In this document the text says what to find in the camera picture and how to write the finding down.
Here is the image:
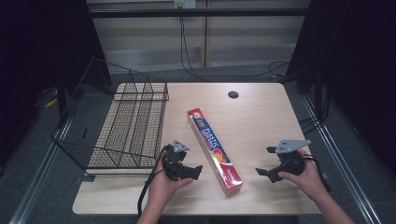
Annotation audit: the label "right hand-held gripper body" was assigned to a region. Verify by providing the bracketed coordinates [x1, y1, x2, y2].
[266, 139, 312, 184]

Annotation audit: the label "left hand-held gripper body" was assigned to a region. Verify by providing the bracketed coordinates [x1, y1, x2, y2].
[162, 139, 191, 182]

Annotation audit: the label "red and blue plastic wrap box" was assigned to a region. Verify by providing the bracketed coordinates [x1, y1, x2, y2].
[186, 107, 244, 197]

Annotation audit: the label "person's right hand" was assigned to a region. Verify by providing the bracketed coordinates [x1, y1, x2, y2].
[277, 149, 329, 202]

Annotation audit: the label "person's left hand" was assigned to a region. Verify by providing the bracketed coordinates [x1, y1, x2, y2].
[147, 158, 194, 208]

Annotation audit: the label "dark curtain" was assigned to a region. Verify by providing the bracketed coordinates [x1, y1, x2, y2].
[0, 0, 112, 169]
[286, 0, 396, 175]

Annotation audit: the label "yellow floor object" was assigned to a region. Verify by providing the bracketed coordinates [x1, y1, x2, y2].
[45, 89, 60, 109]

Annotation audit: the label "black horizontal bar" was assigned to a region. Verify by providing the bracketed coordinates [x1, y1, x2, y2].
[88, 7, 310, 19]

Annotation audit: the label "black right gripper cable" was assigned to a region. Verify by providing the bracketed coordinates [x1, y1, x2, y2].
[301, 153, 332, 193]

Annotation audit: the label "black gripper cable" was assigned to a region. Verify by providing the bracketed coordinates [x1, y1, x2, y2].
[136, 147, 168, 218]
[301, 153, 332, 193]

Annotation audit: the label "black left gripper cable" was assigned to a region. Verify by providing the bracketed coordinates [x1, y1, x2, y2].
[136, 147, 168, 218]

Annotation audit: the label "metal floor rail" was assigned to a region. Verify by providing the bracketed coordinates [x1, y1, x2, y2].
[8, 118, 73, 224]
[301, 94, 383, 224]

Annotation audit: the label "black floor cables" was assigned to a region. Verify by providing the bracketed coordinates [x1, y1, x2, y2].
[298, 90, 332, 136]

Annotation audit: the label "black wire basket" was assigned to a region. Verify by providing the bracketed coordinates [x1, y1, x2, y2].
[50, 57, 170, 176]

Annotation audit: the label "black hanging wall cables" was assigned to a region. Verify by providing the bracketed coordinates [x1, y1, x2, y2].
[178, 16, 291, 79]

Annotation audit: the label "white wall power outlet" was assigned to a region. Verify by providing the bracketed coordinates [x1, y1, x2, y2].
[174, 0, 197, 9]

